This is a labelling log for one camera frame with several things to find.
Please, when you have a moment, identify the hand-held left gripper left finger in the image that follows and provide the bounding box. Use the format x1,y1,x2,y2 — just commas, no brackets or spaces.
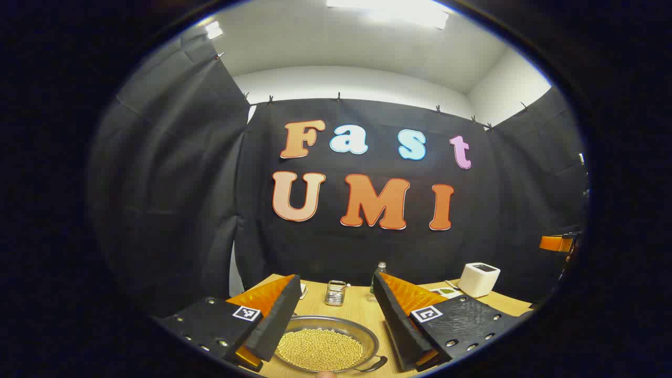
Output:
152,274,302,373

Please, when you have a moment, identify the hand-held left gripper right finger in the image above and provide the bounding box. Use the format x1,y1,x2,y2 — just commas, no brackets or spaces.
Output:
372,271,533,373

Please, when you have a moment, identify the steel pot with black handles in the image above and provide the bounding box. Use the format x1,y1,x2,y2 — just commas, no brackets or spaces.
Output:
273,315,389,374

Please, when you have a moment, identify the pile of yellow soybeans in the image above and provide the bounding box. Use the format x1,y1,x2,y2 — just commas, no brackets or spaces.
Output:
277,329,364,372

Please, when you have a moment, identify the clear plastic water bottle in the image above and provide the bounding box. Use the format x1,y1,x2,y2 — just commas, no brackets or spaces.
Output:
370,262,387,302

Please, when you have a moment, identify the white toaster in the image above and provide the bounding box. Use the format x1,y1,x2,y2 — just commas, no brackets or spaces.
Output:
458,262,501,299

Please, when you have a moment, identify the black backdrop cloth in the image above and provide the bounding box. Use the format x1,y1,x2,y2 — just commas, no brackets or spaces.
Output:
87,24,591,318

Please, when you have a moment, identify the metal wire holder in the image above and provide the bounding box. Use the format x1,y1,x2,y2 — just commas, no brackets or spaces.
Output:
324,280,351,307

